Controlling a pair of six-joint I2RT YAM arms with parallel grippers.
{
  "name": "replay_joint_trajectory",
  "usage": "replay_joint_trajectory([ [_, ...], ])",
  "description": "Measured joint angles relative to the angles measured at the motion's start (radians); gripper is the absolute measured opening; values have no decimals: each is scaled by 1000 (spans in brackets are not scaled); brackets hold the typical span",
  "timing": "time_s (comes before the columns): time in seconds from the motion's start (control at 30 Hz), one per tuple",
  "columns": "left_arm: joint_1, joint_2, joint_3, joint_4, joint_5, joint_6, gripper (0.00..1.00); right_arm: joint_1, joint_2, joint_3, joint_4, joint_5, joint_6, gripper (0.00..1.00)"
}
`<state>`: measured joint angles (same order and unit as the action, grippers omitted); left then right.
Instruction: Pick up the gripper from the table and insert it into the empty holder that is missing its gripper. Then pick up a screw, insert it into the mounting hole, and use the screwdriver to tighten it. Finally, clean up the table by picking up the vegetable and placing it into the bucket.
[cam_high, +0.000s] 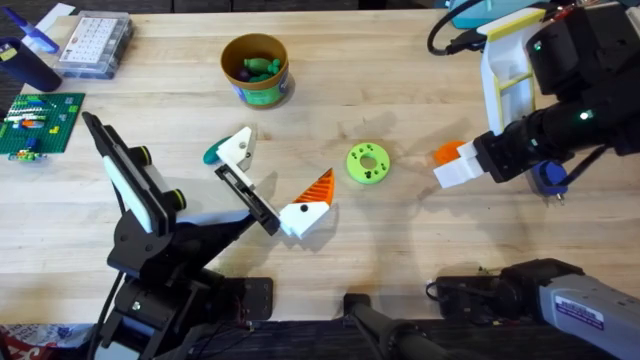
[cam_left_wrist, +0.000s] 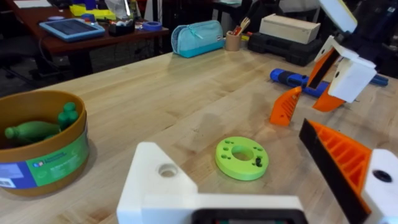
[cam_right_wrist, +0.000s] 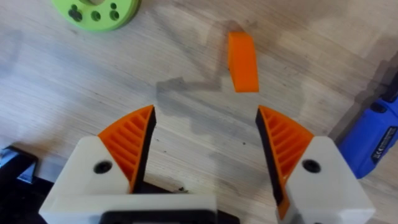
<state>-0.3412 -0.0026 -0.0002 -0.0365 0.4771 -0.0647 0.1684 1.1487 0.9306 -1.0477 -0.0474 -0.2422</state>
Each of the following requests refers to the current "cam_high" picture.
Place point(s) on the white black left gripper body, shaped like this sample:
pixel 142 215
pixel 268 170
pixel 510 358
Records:
pixel 215 200

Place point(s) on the white orange left gripper finger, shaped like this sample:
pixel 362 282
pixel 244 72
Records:
pixel 306 216

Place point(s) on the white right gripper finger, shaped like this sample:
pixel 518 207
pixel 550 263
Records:
pixel 457 174
pixel 470 151

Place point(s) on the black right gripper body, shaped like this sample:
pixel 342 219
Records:
pixel 525 142

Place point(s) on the bare white left gripper finger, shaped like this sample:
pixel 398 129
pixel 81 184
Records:
pixel 235 149

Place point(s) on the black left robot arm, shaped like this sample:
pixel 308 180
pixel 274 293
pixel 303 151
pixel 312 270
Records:
pixel 155 295

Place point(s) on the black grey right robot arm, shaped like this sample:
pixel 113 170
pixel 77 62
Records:
pixel 580 305

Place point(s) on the teal toy vegetable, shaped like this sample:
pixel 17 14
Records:
pixel 212 154

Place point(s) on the brown tub with toys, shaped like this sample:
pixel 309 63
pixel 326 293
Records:
pixel 260 92

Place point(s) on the green disc with holes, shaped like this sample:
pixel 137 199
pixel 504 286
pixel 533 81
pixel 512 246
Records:
pixel 380 165

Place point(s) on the white yellow right wrist plate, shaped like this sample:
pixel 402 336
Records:
pixel 502 65

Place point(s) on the teal box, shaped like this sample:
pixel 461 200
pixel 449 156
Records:
pixel 480 19

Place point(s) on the black stand pole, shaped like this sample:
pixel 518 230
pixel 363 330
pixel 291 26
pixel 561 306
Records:
pixel 385 325

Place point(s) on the clear plastic parts box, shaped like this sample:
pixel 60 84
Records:
pixel 95 45

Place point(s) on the green board with blocks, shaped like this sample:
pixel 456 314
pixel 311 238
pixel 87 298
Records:
pixel 45 125

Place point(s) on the dark blue cylinder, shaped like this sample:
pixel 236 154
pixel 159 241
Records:
pixel 27 67

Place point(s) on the white paper sheet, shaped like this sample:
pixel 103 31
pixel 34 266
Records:
pixel 56 15

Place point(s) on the red white printed bag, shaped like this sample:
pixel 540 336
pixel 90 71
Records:
pixel 40 342

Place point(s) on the translucent blue tool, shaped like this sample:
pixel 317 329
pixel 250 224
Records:
pixel 37 36

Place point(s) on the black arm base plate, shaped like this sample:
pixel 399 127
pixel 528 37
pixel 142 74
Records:
pixel 255 297

